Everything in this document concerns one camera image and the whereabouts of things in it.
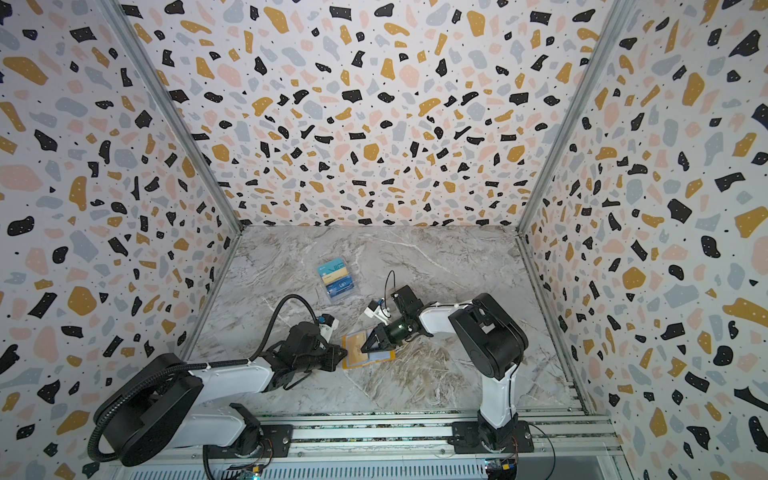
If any white ventilation grille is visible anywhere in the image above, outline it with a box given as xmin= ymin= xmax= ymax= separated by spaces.
xmin=128 ymin=459 xmax=491 ymax=480

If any black corrugated cable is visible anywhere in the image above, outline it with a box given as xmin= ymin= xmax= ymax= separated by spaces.
xmin=87 ymin=293 xmax=320 ymax=463

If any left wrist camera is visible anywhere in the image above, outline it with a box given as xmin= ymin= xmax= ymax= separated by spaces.
xmin=317 ymin=313 xmax=339 ymax=342

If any yellow card holder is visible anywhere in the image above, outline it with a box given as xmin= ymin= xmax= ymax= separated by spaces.
xmin=340 ymin=328 xmax=397 ymax=368

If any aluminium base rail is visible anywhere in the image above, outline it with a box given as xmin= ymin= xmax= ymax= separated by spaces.
xmin=210 ymin=408 xmax=632 ymax=479

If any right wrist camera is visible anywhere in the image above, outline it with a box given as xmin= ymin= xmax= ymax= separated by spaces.
xmin=363 ymin=298 xmax=392 ymax=325

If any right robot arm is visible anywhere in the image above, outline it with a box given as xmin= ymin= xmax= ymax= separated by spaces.
xmin=361 ymin=286 xmax=529 ymax=451

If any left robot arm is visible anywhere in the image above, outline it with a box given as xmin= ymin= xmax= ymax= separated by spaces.
xmin=87 ymin=315 xmax=347 ymax=467

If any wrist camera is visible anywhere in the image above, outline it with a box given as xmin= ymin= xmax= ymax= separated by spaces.
xmin=317 ymin=313 xmax=339 ymax=342
xmin=363 ymin=298 xmax=392 ymax=325

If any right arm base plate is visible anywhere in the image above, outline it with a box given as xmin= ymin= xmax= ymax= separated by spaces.
xmin=447 ymin=418 xmax=534 ymax=455

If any gold credit card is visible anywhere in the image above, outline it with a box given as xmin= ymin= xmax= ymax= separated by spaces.
xmin=345 ymin=331 xmax=369 ymax=368

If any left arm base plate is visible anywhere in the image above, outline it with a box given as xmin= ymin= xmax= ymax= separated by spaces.
xmin=205 ymin=424 xmax=294 ymax=463

